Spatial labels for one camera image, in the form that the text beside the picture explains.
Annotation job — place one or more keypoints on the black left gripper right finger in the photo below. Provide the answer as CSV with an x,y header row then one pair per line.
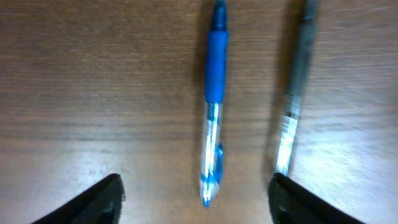
x,y
290,203

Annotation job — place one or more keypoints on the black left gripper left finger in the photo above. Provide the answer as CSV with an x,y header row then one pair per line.
x,y
100,204

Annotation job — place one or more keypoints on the blue pen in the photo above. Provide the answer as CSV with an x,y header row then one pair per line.
x,y
215,81

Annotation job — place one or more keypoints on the dark grey pen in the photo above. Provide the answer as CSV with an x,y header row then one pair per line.
x,y
298,74

